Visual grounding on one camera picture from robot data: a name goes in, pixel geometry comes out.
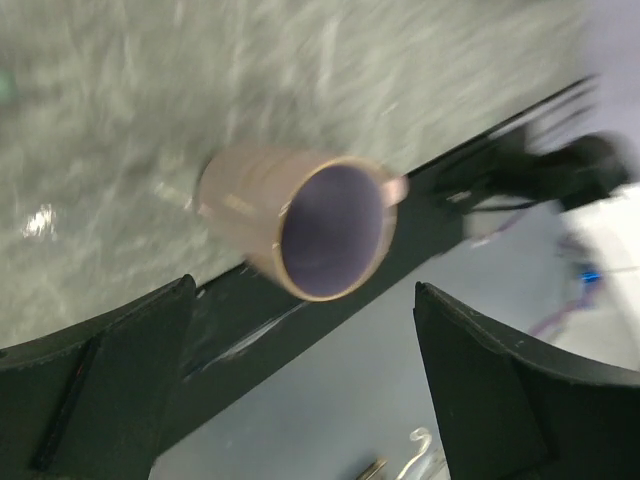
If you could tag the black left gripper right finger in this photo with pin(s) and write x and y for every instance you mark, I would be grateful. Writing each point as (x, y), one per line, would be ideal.
(510, 406)

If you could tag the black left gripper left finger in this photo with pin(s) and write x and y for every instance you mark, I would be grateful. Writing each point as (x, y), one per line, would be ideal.
(88, 401)

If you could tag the pink speckled mug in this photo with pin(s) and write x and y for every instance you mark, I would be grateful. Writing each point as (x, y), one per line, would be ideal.
(316, 224)

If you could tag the black table front rail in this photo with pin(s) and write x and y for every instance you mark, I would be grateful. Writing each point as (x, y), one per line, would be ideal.
(244, 327)

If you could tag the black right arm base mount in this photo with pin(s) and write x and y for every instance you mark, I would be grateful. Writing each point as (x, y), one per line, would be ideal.
(506, 179)

